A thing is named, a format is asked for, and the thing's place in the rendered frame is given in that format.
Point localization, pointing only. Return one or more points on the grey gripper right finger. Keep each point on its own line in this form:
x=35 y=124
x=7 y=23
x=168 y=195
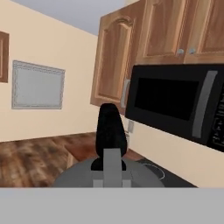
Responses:
x=116 y=169

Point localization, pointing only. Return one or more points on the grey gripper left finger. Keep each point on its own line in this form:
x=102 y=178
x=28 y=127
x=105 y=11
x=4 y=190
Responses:
x=107 y=169

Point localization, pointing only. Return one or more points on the tall wooden cabinet door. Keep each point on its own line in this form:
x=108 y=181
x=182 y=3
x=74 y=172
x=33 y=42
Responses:
x=115 y=58

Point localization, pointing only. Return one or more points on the round silver cabinet knob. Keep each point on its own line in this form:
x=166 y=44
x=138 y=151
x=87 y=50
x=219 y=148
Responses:
x=180 y=52
x=191 y=51

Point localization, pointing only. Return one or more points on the wooden cabinet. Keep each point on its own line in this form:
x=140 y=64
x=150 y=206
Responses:
x=3 y=57

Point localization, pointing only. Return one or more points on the black rounded object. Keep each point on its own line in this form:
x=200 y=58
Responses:
x=111 y=128

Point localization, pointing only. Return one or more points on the black hob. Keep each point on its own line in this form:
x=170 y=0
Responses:
x=172 y=176

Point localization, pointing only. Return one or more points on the black microwave oven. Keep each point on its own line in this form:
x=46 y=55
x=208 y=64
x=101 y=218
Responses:
x=166 y=99

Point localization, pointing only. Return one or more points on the grey wall outlet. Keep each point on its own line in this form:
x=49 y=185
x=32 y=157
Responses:
x=130 y=126

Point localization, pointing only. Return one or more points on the grey framed wall panel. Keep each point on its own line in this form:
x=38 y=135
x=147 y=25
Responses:
x=38 y=85

